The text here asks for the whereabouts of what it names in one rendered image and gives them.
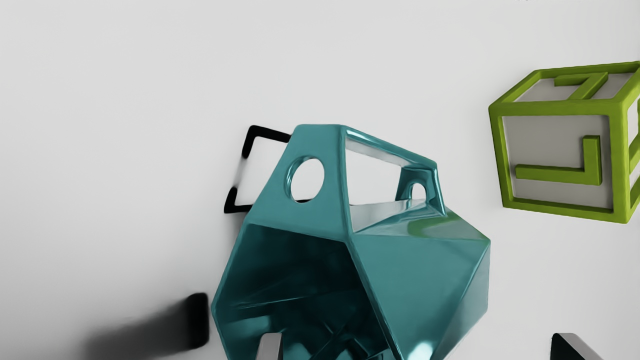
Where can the green and grey letter cube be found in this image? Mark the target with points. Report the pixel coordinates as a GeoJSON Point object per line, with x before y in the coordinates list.
{"type": "Point", "coordinates": [560, 145]}

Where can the teal faceted mug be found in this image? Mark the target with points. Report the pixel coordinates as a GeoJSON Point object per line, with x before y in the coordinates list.
{"type": "Point", "coordinates": [410, 270]}

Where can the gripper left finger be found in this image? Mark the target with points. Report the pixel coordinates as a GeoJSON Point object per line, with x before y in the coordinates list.
{"type": "Point", "coordinates": [270, 348]}

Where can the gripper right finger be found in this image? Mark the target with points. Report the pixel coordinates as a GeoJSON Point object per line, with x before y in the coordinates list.
{"type": "Point", "coordinates": [570, 348]}

